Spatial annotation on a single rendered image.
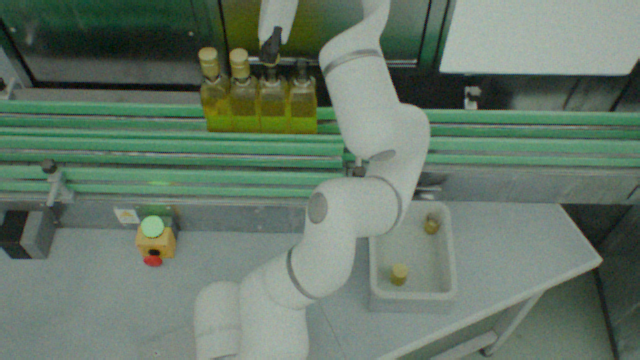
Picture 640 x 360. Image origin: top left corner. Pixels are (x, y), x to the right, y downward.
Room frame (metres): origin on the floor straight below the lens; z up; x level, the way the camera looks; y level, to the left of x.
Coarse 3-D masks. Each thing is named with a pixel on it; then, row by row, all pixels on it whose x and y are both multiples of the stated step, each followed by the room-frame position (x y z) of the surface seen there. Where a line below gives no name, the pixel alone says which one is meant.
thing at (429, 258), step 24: (408, 216) 0.67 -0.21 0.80; (432, 216) 0.67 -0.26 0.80; (384, 240) 0.63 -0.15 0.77; (408, 240) 0.63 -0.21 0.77; (432, 240) 0.63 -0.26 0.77; (384, 264) 0.57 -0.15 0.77; (408, 264) 0.57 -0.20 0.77; (432, 264) 0.57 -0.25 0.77; (384, 288) 0.52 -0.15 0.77; (408, 288) 0.52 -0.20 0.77; (432, 288) 0.52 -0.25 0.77; (456, 288) 0.49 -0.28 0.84
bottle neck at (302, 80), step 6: (300, 60) 0.82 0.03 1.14; (306, 60) 0.82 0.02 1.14; (294, 66) 0.80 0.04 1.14; (300, 66) 0.82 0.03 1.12; (306, 66) 0.80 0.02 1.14; (294, 72) 0.80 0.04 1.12; (300, 72) 0.79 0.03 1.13; (306, 72) 0.80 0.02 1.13; (300, 78) 0.79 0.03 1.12; (306, 78) 0.80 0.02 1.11; (300, 84) 0.79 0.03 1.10; (306, 84) 0.80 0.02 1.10
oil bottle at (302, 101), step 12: (312, 84) 0.80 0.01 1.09; (288, 96) 0.79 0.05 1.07; (300, 96) 0.78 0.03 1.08; (312, 96) 0.78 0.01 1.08; (300, 108) 0.78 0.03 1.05; (312, 108) 0.78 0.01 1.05; (300, 120) 0.78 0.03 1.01; (312, 120) 0.78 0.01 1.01; (300, 132) 0.78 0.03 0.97; (312, 132) 0.78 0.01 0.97
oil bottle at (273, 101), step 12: (264, 84) 0.80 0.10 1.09; (264, 96) 0.78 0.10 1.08; (276, 96) 0.78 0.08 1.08; (264, 108) 0.78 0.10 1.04; (276, 108) 0.78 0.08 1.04; (288, 108) 0.81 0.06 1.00; (264, 120) 0.78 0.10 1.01; (276, 120) 0.78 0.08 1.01; (288, 120) 0.80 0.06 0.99; (264, 132) 0.78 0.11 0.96; (276, 132) 0.78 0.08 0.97; (288, 132) 0.79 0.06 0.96
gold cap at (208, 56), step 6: (204, 48) 0.83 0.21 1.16; (210, 48) 0.83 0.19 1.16; (204, 54) 0.81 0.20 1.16; (210, 54) 0.81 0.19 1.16; (216, 54) 0.81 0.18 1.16; (204, 60) 0.80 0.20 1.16; (210, 60) 0.80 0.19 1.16; (216, 60) 0.81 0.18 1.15; (204, 66) 0.80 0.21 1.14; (210, 66) 0.80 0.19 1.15; (216, 66) 0.80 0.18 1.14; (204, 72) 0.80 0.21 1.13; (210, 72) 0.80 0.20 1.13; (216, 72) 0.80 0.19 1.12
